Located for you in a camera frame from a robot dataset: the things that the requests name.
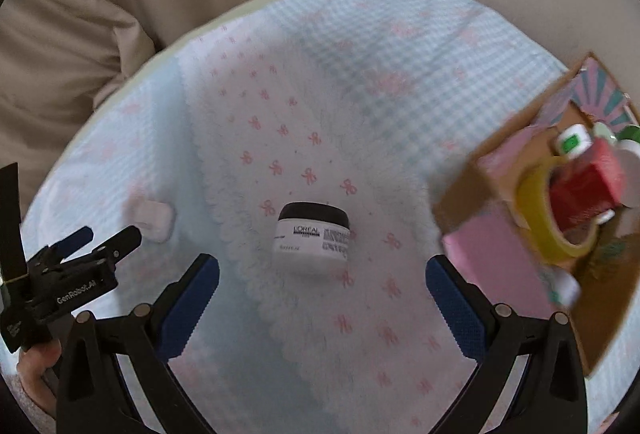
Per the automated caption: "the white earbud case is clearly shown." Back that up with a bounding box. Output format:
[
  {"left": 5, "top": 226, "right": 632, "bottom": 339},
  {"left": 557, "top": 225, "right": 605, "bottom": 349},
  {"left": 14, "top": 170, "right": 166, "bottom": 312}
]
[{"left": 130, "top": 199, "right": 175, "bottom": 243}]

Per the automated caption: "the pink cardboard box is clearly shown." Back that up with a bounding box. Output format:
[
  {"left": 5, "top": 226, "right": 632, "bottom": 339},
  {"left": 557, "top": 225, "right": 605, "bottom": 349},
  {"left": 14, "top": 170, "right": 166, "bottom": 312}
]
[{"left": 433, "top": 54, "right": 639, "bottom": 373}]

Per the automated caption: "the white jar black lid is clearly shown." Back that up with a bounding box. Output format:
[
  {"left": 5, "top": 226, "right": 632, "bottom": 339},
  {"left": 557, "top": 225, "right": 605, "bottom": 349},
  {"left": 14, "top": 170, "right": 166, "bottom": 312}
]
[{"left": 272, "top": 201, "right": 352, "bottom": 276}]

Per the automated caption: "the red rectangular box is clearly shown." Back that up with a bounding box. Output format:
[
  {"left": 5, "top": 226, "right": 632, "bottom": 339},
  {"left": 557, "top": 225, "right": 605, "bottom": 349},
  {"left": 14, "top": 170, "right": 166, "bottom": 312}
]
[{"left": 549, "top": 138, "right": 626, "bottom": 232}]

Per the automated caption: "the white pill bottle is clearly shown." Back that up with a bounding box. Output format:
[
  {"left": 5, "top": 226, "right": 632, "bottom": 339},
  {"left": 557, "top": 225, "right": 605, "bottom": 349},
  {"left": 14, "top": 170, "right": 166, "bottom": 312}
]
[{"left": 553, "top": 124, "right": 592, "bottom": 161}]

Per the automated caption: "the green jar white lid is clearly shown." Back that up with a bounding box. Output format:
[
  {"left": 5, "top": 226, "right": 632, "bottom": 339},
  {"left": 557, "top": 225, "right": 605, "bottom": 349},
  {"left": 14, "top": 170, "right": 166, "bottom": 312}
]
[{"left": 616, "top": 125, "right": 640, "bottom": 157}]

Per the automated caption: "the person's left hand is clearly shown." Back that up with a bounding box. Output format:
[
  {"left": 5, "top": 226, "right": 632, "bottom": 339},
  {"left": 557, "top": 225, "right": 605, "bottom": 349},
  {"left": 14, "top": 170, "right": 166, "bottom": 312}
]
[{"left": 16, "top": 339, "right": 62, "bottom": 418}]

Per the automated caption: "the yellow tape roll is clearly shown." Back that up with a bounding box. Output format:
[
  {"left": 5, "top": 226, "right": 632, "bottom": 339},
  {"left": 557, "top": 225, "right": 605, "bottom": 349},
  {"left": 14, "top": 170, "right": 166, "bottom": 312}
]
[{"left": 514, "top": 157, "right": 598, "bottom": 265}]

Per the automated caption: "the blue checkered floral bedsheet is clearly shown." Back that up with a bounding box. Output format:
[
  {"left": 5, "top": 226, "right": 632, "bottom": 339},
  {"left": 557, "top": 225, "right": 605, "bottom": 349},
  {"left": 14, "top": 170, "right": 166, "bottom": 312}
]
[{"left": 22, "top": 0, "right": 565, "bottom": 433}]

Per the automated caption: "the pale green round lid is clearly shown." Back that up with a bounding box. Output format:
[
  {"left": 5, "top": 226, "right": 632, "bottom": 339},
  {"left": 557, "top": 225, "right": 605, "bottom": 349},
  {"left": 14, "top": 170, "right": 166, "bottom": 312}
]
[{"left": 592, "top": 122, "right": 617, "bottom": 147}]

